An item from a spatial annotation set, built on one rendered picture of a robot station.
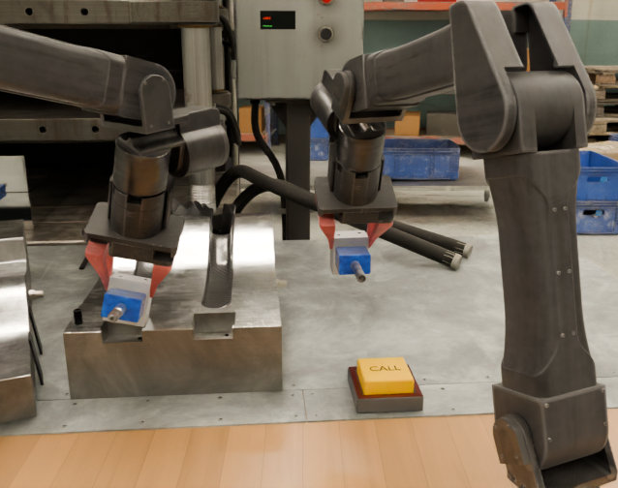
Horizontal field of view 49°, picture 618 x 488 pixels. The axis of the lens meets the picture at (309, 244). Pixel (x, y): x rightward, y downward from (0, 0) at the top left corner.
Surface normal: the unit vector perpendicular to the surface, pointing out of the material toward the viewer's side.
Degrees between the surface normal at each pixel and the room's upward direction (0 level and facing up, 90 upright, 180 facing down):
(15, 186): 90
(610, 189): 91
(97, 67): 84
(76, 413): 0
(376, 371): 0
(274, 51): 90
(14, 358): 0
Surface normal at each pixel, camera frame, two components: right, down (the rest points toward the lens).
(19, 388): 0.37, 0.29
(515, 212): -0.88, 0.24
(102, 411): 0.00, -0.95
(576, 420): 0.38, 0.03
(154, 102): 0.75, 0.21
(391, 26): -0.08, 0.30
